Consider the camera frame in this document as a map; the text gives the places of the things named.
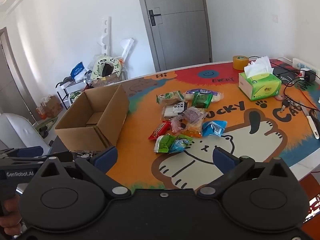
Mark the blue snack packet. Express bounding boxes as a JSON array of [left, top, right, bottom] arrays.
[[202, 120, 227, 137]]

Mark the orange yellow snack packet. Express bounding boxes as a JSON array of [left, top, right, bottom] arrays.
[[182, 120, 203, 138]]

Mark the teal snack packet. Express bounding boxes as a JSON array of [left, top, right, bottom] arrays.
[[169, 134, 193, 154]]

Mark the purple brown cake packet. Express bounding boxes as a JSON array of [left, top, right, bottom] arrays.
[[182, 107, 207, 124]]

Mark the green white snack packet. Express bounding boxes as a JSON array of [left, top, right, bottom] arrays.
[[154, 134, 177, 153]]

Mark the pink sausage packet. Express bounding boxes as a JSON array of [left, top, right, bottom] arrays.
[[170, 115, 185, 134]]

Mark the red snack packet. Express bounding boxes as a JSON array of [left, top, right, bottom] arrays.
[[148, 121, 171, 140]]

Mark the purple long bread packet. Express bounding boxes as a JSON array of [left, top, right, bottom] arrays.
[[183, 88, 223, 102]]

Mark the dark green snack packet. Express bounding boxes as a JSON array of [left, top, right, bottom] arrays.
[[191, 92, 213, 109]]

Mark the black white label sandwich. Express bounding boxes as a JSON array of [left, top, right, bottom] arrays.
[[162, 101, 188, 120]]

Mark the green label bread packet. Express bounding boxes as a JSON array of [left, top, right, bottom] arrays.
[[156, 90, 184, 105]]

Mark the left hand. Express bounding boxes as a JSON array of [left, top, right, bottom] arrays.
[[1, 194, 22, 236]]

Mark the grey white armchair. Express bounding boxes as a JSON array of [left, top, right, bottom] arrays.
[[1, 113, 50, 155]]

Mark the open cardboard box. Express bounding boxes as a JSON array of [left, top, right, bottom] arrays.
[[55, 84, 129, 152]]

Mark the green floor rug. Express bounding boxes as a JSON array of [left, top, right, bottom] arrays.
[[35, 117, 58, 136]]

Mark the grey door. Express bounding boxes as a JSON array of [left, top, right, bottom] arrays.
[[1, 28, 40, 124], [139, 0, 212, 72]]

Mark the small orange cardboard box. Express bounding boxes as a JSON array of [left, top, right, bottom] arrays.
[[36, 95, 62, 120]]

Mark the colourful cat table mat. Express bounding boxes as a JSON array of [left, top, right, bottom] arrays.
[[70, 59, 320, 191]]

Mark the black shoe rack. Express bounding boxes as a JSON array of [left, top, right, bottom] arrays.
[[55, 80, 86, 110]]

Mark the taped cardboard box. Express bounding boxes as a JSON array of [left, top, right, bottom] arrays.
[[91, 73, 120, 88]]

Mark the bunch of keys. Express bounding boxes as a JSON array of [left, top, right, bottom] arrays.
[[280, 99, 296, 113]]

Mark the green tissue box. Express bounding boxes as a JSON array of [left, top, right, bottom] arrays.
[[238, 56, 282, 101]]

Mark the blue plastic bag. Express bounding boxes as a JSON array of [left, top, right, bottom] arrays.
[[71, 62, 86, 80]]

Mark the yellow tape roll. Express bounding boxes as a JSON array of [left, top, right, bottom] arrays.
[[233, 55, 249, 71]]

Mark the black laptop sleeve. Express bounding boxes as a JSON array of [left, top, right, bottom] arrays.
[[271, 62, 304, 87]]

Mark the black power adapter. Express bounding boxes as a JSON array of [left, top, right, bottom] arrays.
[[299, 69, 317, 83]]

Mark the tall white foam board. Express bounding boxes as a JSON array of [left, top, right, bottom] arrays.
[[98, 16, 112, 56]]

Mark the white power strip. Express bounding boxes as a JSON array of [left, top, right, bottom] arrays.
[[292, 58, 319, 75]]

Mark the short white foam board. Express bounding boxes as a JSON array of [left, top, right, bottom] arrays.
[[120, 38, 135, 62]]

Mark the white handled knife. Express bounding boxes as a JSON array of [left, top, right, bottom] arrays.
[[302, 106, 319, 140]]

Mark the panda toilet seat ring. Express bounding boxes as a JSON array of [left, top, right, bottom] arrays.
[[90, 55, 123, 81]]

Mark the black cable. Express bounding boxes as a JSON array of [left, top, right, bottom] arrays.
[[248, 55, 320, 113]]

